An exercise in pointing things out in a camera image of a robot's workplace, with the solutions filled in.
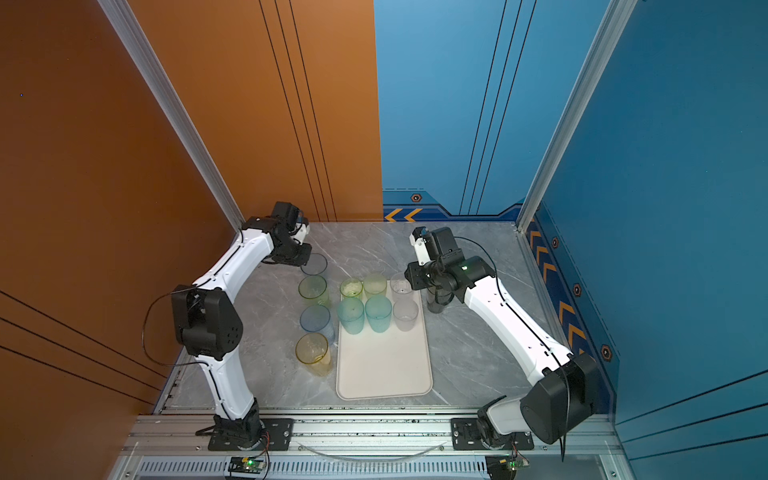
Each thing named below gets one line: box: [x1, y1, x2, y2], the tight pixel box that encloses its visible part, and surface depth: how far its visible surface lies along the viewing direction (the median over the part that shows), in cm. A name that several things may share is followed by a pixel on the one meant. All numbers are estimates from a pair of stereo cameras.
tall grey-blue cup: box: [300, 253, 328, 276], surface depth 91 cm
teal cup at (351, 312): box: [337, 297, 365, 335], surface depth 91 cm
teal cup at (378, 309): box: [365, 294, 393, 334], surface depth 89 cm
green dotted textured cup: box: [363, 273, 387, 298], surface depth 95 cm
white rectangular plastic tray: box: [336, 281, 433, 401], surface depth 89 cm
